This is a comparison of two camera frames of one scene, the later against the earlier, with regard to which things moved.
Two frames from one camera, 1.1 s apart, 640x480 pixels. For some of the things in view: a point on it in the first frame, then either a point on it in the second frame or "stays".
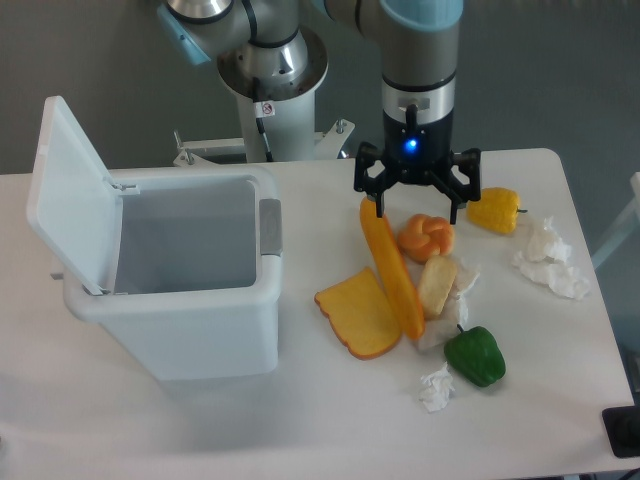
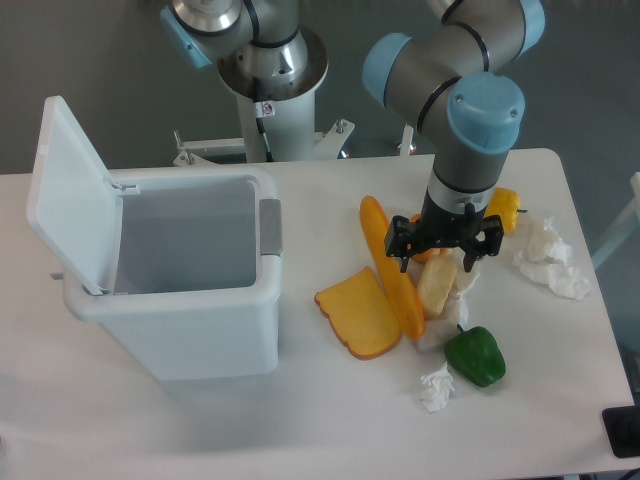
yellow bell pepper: [496, 210] stays
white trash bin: [199, 270] stays
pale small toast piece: [435, 284] stays
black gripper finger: [373, 187] → [403, 238]
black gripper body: [418, 152] → [435, 225]
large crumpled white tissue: [546, 262] stays
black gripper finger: [459, 195] → [493, 230]
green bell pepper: [474, 356] stays
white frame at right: [631, 226] stays
